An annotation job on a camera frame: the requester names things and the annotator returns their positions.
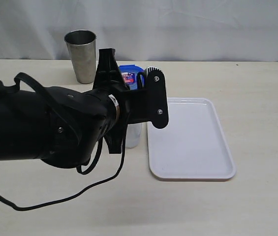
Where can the stainless steel tumbler cup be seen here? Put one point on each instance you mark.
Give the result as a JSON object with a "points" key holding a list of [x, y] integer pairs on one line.
{"points": [[81, 45]]}

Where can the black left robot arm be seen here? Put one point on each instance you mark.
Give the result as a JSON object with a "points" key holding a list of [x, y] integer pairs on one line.
{"points": [[61, 126]]}

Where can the white rectangular plastic tray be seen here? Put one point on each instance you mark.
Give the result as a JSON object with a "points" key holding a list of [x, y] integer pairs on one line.
{"points": [[192, 147]]}

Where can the clear plastic tall container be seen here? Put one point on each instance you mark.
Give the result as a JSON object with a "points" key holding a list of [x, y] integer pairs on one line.
{"points": [[133, 135]]}

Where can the blue plastic container lid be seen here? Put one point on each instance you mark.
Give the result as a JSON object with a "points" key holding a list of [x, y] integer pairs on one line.
{"points": [[129, 73]]}

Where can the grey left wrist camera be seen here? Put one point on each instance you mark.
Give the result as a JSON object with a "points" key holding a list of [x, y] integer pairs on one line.
{"points": [[147, 71]]}

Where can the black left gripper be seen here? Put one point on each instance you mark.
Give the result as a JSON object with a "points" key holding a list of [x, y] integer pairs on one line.
{"points": [[146, 104]]}

